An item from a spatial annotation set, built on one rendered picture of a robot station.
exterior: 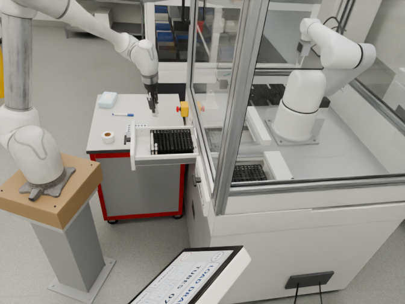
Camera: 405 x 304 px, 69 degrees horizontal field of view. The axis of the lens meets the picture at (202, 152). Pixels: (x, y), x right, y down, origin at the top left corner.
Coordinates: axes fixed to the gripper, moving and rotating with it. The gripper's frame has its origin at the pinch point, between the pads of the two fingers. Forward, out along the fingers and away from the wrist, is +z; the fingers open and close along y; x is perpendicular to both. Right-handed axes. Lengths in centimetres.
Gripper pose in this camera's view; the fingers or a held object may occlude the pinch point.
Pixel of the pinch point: (155, 110)
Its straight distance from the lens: 174.4
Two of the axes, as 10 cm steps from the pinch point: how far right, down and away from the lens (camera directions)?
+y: 1.6, -7.4, 6.5
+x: -9.9, -1.2, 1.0
